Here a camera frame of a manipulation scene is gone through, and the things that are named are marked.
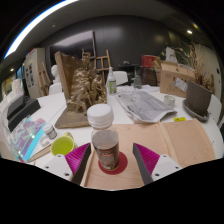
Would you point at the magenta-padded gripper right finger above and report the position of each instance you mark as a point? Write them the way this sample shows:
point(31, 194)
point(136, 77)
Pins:
point(146, 159)

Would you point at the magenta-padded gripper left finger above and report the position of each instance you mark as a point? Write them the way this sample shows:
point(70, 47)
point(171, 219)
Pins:
point(76, 159)

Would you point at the clear bottle with white cap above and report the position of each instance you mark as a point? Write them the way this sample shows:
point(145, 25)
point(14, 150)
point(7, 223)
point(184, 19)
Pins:
point(106, 146)

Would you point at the yellow-green mug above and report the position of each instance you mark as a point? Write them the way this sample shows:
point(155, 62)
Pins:
point(61, 146)

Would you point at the flat round red coaster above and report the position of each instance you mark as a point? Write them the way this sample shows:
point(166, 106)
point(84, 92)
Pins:
point(122, 163)

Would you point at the wooden paintbrush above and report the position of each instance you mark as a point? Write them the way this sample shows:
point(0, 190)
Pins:
point(40, 153)

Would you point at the small jar with white lid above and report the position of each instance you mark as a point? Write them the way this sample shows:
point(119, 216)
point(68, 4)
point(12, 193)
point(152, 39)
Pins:
point(50, 131)

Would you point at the yellow sticky note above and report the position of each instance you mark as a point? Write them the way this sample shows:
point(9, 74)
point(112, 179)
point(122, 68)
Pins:
point(179, 119)

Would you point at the folded newspaper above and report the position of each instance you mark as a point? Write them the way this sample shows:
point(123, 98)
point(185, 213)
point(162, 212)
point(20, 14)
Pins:
point(143, 106)

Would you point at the small white cup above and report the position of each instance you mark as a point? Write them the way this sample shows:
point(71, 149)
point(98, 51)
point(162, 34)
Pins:
point(169, 101)

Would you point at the dark grey plant saucer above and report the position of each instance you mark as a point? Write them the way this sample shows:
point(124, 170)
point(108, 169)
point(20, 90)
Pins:
point(195, 116)

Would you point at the black flat box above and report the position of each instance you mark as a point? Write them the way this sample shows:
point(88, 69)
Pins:
point(15, 105)
point(25, 113)

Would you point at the brown relief sculpture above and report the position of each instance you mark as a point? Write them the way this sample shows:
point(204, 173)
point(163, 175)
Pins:
point(83, 90)

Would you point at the white plastic chair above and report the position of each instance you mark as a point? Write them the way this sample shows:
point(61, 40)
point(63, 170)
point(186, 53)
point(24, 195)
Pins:
point(121, 77)
point(215, 108)
point(55, 89)

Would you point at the clear glass bottle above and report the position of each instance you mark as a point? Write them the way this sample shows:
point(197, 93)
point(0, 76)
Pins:
point(137, 80)

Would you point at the dried plant in grey pot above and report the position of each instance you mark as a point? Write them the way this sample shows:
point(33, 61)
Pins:
point(198, 96)

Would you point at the white spray bottle green label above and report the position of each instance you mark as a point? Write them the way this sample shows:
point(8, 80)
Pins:
point(112, 85)

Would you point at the cardboard box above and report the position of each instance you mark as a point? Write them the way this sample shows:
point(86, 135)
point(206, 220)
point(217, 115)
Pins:
point(173, 80)

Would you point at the wooden easel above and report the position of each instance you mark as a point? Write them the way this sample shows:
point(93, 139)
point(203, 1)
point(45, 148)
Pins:
point(42, 78)
point(101, 63)

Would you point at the white plaster bust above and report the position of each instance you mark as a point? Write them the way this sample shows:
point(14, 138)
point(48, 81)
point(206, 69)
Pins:
point(55, 73)

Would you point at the white cabinet with pictures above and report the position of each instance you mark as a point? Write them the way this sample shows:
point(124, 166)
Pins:
point(31, 71)

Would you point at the red box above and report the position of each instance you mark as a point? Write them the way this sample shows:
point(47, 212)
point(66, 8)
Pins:
point(149, 61)

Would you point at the black wall screen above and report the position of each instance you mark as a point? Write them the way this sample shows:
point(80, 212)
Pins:
point(71, 45)

